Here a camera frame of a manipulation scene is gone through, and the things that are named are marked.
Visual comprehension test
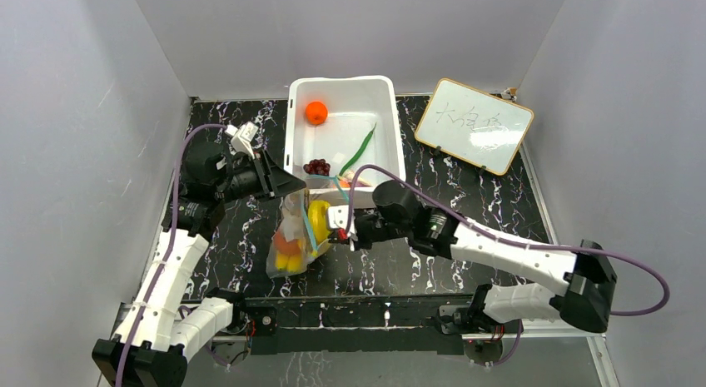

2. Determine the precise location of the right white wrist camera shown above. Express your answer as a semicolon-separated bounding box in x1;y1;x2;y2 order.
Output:
325;205;350;231

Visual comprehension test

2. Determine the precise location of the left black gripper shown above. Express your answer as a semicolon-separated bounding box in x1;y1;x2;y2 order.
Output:
215;150;306;204

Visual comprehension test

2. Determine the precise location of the black front mounting rail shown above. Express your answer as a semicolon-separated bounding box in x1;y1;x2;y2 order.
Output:
181;293;553;357

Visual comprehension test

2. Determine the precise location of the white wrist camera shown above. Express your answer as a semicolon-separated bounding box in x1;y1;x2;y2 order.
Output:
225;122;259;159
325;205;350;231

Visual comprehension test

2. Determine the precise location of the clear zip top bag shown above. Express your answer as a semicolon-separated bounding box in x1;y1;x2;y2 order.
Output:
266;175;350;279

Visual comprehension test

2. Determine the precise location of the dark red grape bunch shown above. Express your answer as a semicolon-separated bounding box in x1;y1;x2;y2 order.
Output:
302;159;331;176

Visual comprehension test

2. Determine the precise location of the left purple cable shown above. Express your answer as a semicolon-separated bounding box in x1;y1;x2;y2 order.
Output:
112;123;236;387

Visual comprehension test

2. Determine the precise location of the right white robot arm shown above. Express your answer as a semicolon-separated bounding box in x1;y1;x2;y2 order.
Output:
347;181;617;334

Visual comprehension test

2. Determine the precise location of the orange tangerine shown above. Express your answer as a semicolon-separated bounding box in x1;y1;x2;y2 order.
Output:
305;101;329;127

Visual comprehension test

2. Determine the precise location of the yellow green starfruit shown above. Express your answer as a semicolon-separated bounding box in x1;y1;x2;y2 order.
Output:
307;200;331;246

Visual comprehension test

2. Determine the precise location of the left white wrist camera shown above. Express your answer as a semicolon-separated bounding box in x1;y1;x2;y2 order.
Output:
225;122;259;159

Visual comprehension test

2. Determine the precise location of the white mushroom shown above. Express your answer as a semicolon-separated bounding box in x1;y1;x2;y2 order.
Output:
279;206;305;241

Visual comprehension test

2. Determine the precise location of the small orange pumpkin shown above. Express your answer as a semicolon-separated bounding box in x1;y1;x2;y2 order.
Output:
272;231;301;257

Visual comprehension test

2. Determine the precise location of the green onion stalk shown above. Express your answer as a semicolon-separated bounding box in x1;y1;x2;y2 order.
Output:
338;124;376;176

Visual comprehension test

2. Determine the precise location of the yellow banana bunch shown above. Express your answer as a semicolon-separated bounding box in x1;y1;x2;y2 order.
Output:
275;251;307;275

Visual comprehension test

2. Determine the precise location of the white plastic bin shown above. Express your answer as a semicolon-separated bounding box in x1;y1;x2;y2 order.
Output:
284;75;406;180

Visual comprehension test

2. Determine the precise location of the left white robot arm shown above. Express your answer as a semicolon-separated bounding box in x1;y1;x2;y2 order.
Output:
92;142;306;386

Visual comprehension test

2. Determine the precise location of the small whiteboard wooden frame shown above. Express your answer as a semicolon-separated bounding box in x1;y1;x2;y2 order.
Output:
415;78;534;176

